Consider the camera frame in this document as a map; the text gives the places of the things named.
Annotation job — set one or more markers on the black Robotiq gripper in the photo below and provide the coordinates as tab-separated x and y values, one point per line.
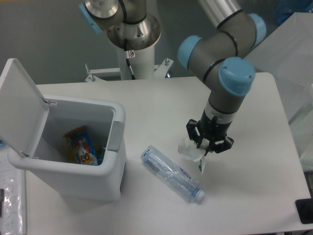
207	129

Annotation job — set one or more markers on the white plastic trash can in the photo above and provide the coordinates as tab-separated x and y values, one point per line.
33	125

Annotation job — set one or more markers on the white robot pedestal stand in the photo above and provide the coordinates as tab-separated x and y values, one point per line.
133	65

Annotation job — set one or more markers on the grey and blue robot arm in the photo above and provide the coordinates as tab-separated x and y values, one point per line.
217	61

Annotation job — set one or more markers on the orange blue snack wrapper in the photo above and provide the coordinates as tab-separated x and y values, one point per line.
81	146

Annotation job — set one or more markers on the green wrapper in bin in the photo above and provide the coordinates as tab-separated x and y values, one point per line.
101	154

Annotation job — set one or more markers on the black device at edge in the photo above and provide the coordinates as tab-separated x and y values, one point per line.
305	210

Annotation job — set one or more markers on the translucent plastic storage box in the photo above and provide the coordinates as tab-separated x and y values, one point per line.
287	53

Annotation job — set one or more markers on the clear plastic water bottle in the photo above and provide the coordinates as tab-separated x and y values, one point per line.
174	175

